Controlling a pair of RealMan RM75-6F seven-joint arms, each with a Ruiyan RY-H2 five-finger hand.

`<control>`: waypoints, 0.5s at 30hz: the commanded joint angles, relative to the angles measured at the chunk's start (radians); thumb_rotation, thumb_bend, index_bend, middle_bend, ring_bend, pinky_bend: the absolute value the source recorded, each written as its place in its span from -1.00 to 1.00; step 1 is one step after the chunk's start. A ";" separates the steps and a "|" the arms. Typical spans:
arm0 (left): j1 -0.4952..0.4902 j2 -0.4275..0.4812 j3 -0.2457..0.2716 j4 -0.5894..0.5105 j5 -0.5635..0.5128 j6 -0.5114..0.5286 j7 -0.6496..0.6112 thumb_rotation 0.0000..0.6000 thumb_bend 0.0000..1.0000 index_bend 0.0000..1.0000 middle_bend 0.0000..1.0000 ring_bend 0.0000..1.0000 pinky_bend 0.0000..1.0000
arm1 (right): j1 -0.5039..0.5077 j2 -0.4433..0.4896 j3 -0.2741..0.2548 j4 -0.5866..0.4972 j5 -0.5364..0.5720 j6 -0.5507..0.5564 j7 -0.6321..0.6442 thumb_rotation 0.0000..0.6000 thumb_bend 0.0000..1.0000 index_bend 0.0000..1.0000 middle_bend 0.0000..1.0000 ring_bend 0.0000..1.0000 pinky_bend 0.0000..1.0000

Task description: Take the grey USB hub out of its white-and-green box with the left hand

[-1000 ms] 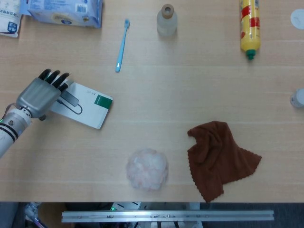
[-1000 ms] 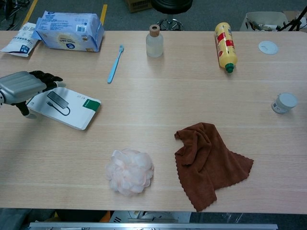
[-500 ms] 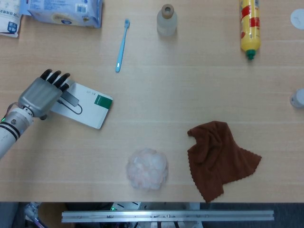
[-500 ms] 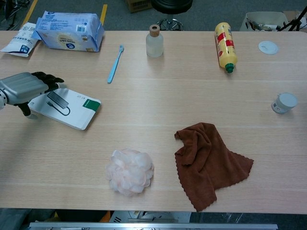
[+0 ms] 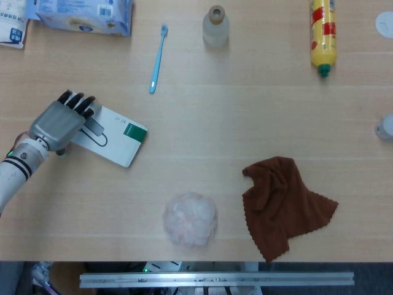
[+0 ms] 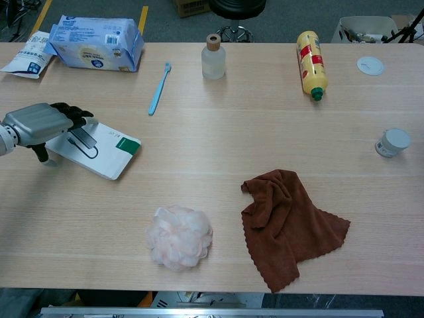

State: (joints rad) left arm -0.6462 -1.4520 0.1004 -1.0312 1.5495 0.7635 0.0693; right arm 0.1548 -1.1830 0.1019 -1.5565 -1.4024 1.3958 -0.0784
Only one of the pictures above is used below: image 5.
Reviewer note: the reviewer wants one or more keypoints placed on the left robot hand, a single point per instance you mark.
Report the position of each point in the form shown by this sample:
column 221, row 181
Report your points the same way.
column 58, row 124

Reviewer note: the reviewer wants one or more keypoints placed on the white green USB hub box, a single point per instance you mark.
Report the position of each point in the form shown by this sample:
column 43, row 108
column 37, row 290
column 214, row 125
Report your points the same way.
column 118, row 138

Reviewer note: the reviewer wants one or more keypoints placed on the white pouch with blue label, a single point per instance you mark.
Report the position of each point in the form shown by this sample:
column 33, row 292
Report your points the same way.
column 11, row 30

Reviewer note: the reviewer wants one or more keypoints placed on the blue wet wipes pack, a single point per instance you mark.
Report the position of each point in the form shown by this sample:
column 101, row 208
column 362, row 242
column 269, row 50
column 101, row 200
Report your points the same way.
column 86, row 17

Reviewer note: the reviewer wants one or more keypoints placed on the blue toothbrush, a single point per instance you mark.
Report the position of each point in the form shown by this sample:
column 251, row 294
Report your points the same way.
column 157, row 60

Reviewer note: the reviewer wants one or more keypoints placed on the pink white bath pouf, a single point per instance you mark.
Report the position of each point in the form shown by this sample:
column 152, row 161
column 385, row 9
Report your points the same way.
column 190, row 218

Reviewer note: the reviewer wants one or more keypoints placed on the frosted bottle with wooden cap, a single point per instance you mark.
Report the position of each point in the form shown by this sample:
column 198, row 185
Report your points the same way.
column 215, row 28

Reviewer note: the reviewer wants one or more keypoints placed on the brown microfibre cloth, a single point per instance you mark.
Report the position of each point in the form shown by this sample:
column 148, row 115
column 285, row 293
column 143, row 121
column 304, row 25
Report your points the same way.
column 282, row 206

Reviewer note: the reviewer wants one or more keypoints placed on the yellow squeeze bottle green cap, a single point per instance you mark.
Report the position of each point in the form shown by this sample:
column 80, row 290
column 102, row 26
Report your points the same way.
column 323, row 33

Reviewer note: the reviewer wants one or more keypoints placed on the small grey white bottle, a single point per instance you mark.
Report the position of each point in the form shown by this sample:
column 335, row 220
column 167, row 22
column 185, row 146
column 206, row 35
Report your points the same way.
column 385, row 126

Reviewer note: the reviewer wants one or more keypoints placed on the white round desk grommet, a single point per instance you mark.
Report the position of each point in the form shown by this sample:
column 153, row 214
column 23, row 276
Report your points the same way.
column 385, row 24

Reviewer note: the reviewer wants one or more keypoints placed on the aluminium profile rail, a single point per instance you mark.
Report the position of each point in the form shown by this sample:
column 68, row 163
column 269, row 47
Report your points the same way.
column 215, row 279

